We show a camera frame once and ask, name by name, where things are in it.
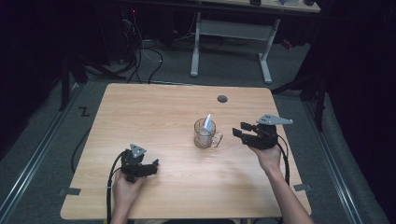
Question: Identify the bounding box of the bundle of floor cables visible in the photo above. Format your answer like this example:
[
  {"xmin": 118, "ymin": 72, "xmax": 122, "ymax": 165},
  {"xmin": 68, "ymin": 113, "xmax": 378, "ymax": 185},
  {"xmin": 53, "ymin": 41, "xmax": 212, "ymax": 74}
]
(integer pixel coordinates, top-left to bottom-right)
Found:
[{"xmin": 120, "ymin": 17, "xmax": 164, "ymax": 85}]

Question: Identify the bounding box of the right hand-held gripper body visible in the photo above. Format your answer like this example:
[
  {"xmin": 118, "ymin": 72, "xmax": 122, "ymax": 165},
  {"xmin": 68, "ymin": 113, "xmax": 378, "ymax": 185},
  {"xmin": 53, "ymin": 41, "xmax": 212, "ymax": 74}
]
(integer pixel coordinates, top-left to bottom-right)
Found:
[{"xmin": 247, "ymin": 112, "xmax": 294, "ymax": 151}]

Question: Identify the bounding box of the white frame desk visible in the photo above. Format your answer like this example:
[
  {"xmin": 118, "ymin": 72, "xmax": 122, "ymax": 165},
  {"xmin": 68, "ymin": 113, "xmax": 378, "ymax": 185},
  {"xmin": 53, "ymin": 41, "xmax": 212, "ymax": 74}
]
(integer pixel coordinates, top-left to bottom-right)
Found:
[{"xmin": 190, "ymin": 0, "xmax": 321, "ymax": 85}]

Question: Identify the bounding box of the clear glass mug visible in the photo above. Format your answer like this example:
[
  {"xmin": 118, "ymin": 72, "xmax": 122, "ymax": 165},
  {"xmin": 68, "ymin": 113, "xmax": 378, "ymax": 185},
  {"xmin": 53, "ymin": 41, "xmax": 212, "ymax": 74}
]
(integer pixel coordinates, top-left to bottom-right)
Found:
[{"xmin": 192, "ymin": 118, "xmax": 224, "ymax": 149}]

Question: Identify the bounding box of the dark computer tower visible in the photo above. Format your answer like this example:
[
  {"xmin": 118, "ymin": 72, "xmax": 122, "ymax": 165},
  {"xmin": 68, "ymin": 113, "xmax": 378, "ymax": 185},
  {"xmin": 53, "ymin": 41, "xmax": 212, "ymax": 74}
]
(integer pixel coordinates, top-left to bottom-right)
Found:
[{"xmin": 119, "ymin": 5, "xmax": 142, "ymax": 64}]

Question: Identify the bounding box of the person's left hand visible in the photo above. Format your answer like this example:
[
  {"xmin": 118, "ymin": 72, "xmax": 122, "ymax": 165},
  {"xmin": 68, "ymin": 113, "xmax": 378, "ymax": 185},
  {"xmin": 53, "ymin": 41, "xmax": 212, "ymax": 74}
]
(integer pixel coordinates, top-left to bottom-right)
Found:
[{"xmin": 112, "ymin": 170, "xmax": 146, "ymax": 209}]

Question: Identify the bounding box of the person's right hand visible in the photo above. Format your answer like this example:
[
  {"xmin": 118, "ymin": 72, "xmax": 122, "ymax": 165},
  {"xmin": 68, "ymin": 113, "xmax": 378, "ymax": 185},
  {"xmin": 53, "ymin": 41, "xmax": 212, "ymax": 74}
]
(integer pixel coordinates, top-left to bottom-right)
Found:
[{"xmin": 248, "ymin": 143, "xmax": 283, "ymax": 175}]

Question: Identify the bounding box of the thin black floor cable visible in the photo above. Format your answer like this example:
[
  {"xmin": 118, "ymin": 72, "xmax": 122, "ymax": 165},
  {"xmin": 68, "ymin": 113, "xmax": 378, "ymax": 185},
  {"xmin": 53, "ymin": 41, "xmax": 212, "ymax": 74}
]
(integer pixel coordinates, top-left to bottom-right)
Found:
[{"xmin": 70, "ymin": 126, "xmax": 93, "ymax": 175}]

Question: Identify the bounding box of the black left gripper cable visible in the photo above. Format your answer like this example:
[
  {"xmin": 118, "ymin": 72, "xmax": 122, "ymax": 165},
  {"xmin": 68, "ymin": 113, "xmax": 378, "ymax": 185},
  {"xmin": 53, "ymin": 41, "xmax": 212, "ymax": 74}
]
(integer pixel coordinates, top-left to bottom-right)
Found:
[{"xmin": 106, "ymin": 150, "xmax": 126, "ymax": 224}]

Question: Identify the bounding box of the metal floor rail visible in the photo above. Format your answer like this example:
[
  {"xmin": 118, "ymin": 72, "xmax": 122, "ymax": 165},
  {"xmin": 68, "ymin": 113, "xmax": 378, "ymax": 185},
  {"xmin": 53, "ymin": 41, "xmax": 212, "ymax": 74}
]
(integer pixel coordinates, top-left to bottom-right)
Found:
[
  {"xmin": 0, "ymin": 83, "xmax": 86, "ymax": 220},
  {"xmin": 302, "ymin": 100, "xmax": 364, "ymax": 224}
]

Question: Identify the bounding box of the white blue toothpaste tube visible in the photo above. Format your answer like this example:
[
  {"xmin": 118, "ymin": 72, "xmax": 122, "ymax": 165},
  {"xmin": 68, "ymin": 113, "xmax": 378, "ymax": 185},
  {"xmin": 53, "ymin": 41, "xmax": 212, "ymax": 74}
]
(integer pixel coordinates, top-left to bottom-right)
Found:
[{"xmin": 201, "ymin": 113, "xmax": 216, "ymax": 138}]

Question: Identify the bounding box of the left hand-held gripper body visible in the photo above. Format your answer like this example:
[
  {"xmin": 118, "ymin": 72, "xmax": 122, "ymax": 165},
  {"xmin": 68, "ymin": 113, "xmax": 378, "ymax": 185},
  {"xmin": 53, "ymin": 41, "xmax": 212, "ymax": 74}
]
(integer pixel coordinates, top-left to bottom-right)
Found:
[{"xmin": 120, "ymin": 143, "xmax": 148, "ymax": 183}]

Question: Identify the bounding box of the black metal stand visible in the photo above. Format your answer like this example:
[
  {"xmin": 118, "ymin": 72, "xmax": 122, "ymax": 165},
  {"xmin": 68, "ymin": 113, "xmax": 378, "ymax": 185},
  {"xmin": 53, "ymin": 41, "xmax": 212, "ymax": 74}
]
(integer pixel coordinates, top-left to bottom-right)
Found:
[
  {"xmin": 58, "ymin": 51, "xmax": 127, "ymax": 112},
  {"xmin": 271, "ymin": 70, "xmax": 329, "ymax": 133}
]

